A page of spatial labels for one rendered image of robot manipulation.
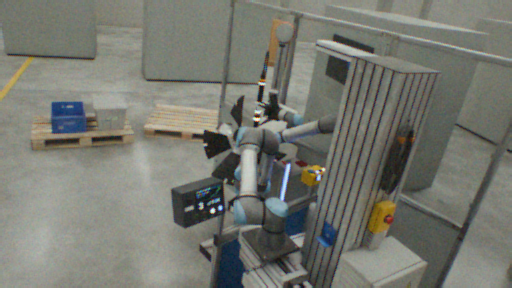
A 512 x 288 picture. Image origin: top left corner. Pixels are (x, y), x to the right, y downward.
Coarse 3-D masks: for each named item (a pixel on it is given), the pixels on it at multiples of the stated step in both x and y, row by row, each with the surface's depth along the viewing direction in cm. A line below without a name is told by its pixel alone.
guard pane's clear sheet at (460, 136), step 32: (256, 32) 341; (320, 32) 288; (352, 32) 268; (256, 64) 348; (320, 64) 294; (448, 64) 223; (480, 64) 211; (224, 96) 394; (256, 96) 357; (288, 96) 326; (320, 96) 300; (448, 96) 227; (480, 96) 214; (448, 128) 230; (480, 128) 217; (416, 160) 250; (448, 160) 234; (480, 160) 220; (416, 192) 254; (448, 192) 237
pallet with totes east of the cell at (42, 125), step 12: (36, 120) 486; (48, 120) 491; (36, 132) 455; (48, 132) 460; (84, 132) 472; (96, 132) 478; (108, 132) 482; (120, 132) 488; (132, 132) 493; (36, 144) 442; (48, 144) 456; (60, 144) 461; (72, 144) 465; (84, 144) 468; (96, 144) 475; (108, 144) 482
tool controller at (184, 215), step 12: (204, 180) 198; (216, 180) 197; (180, 192) 181; (192, 192) 184; (204, 192) 189; (216, 192) 194; (180, 204) 183; (192, 204) 185; (216, 204) 195; (180, 216) 185; (192, 216) 186; (204, 216) 191; (216, 216) 197
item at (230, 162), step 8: (232, 152) 263; (224, 160) 261; (232, 160) 261; (216, 168) 260; (224, 168) 259; (232, 168) 260; (216, 176) 258; (224, 176) 258; (232, 176) 258; (232, 184) 256
